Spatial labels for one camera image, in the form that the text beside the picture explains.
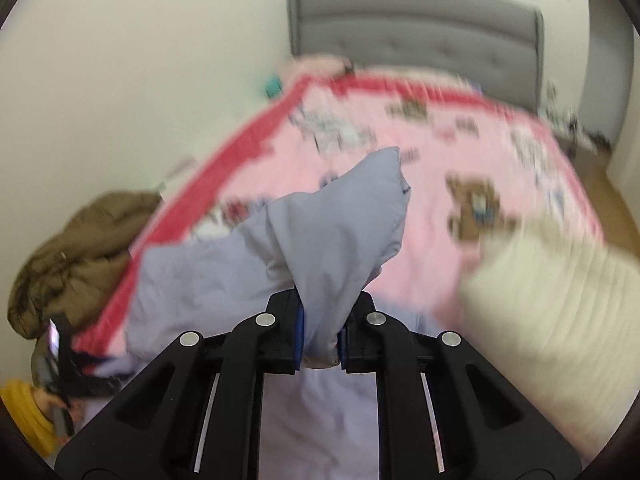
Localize lavender jacket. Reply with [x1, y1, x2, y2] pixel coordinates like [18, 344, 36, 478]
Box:
[125, 146, 432, 480]

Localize person's left hand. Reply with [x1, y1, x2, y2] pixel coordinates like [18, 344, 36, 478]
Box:
[34, 387, 83, 426]

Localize pink pillow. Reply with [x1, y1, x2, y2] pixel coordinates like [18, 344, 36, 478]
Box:
[279, 54, 353, 80]

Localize grey upholstered bed headboard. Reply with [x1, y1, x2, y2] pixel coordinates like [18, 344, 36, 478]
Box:
[286, 0, 546, 113]

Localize pink printed blanket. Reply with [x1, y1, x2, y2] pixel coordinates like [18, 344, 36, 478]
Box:
[75, 67, 608, 376]

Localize person's left forearm yellow sleeve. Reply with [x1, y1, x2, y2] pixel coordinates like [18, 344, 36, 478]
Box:
[0, 379, 60, 457]

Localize olive brown jacket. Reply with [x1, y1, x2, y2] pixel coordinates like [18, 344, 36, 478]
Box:
[7, 191, 163, 342]

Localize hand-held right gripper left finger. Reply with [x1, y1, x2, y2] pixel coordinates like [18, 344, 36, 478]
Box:
[54, 292, 306, 480]

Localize cream garment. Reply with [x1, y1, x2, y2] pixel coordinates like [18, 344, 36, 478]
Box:
[457, 230, 640, 467]

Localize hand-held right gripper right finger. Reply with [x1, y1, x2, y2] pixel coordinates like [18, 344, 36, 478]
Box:
[339, 292, 583, 480]

